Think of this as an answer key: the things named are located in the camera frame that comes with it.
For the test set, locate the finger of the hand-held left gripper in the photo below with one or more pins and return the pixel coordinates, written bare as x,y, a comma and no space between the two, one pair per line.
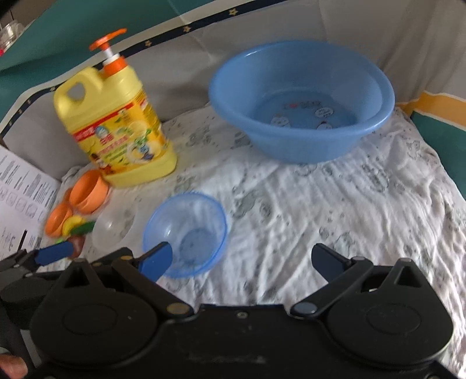
54,254
105,257

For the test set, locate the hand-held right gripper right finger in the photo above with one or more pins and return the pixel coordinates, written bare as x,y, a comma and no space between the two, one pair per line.
327,262

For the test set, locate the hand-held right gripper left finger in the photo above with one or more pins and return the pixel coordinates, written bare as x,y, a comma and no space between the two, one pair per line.
156,260

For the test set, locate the blue translucent bowl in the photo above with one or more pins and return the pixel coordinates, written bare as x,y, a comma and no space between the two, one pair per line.
184,235

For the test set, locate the person's left hand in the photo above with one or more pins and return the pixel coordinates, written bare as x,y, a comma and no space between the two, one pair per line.
12,367

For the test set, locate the clear plastic bowl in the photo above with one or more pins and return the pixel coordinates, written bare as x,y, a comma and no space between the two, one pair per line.
109,229

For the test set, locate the small orange dish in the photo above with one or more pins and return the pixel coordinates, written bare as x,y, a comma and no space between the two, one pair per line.
56,220

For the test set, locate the green toy cucumber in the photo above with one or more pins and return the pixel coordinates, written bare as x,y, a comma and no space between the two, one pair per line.
84,228

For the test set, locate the yellow toy banana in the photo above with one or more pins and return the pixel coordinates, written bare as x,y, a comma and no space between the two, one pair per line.
72,223

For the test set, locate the white printed blanket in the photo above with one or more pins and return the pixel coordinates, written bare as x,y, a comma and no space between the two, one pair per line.
327,218

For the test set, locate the white printed paper sheet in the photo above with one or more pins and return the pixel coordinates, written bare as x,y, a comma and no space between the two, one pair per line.
22,193

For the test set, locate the yellow detergent pump bottle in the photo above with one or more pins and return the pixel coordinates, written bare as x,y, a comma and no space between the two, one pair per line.
120,145

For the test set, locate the blue plastic basin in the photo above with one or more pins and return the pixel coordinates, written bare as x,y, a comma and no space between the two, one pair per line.
298,138

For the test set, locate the clear glass jar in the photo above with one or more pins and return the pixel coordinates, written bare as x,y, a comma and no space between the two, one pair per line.
8,36

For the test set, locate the teal and grey star sheet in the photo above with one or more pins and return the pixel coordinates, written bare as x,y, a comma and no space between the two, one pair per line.
182,36

